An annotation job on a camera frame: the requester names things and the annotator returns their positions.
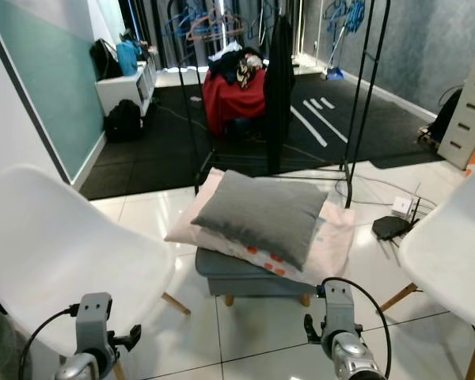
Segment grey pillow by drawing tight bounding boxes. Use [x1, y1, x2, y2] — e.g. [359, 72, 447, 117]
[192, 169, 329, 272]

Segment pink pillow with orange dots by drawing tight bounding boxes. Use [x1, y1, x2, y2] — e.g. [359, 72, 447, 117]
[165, 166, 355, 287]

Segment white plastic shell chair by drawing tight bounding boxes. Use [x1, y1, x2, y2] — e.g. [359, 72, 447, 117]
[0, 164, 191, 380]
[380, 158, 475, 380]

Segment black router with antennas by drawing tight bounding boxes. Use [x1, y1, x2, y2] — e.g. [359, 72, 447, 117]
[372, 198, 424, 242]

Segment black metal clothes rack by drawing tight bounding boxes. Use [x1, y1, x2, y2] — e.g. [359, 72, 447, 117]
[166, 0, 393, 208]

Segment small white box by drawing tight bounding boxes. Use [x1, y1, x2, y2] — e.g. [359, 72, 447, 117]
[392, 196, 414, 216]

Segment black backpack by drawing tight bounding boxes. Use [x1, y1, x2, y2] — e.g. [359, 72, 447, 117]
[103, 99, 143, 143]

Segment red cloth covered table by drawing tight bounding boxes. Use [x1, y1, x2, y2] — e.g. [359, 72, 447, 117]
[202, 67, 270, 137]

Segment white low shelf unit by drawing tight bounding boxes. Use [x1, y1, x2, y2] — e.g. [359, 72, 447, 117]
[95, 57, 158, 118]

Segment black hanging garment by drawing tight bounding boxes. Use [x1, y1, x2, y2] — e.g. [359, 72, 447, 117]
[264, 14, 296, 175]

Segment black bag beside cabinet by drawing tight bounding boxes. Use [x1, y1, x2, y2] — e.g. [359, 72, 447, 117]
[426, 87, 462, 143]

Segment blue mop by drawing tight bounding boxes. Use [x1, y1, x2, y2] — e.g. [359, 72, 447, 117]
[325, 20, 345, 82]

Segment white drawer cabinet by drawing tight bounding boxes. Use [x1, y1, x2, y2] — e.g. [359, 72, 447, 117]
[437, 49, 475, 169]

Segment pile of mixed clothes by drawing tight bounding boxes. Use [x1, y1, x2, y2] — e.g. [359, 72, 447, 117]
[207, 44, 266, 88]

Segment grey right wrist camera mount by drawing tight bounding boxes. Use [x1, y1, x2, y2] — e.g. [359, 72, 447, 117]
[321, 279, 359, 341]

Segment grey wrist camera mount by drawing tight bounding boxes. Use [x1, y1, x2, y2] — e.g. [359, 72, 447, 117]
[321, 279, 359, 341]
[75, 292, 116, 369]

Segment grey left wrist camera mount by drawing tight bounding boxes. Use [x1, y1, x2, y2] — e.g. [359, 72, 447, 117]
[75, 292, 116, 369]

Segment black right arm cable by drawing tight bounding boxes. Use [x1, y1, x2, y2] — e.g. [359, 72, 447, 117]
[317, 276, 394, 380]

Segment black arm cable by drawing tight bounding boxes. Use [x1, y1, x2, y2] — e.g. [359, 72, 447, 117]
[18, 305, 82, 380]
[317, 276, 394, 380]

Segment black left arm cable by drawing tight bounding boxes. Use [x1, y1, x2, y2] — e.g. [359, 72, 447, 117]
[18, 305, 82, 380]

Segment blue wall hangers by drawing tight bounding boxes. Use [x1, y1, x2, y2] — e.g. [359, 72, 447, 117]
[325, 0, 367, 34]

